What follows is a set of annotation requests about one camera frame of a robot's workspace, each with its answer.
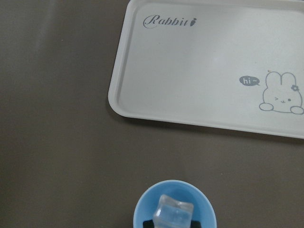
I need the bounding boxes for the cream rabbit tray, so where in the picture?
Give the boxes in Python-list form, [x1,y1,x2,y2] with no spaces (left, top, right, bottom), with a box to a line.
[108,0,304,138]

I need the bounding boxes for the light blue cup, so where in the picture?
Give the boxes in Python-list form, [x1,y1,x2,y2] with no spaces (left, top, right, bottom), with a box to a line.
[133,180,217,228]

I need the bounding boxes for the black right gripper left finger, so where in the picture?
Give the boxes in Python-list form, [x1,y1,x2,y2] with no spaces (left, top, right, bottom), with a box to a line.
[142,220,154,228]

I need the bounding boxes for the clear ice cube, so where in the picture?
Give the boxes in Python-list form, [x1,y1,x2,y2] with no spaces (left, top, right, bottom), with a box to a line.
[152,194,194,228]

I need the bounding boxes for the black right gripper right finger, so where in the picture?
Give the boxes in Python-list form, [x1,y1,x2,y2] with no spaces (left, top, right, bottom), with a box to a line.
[190,220,202,228]

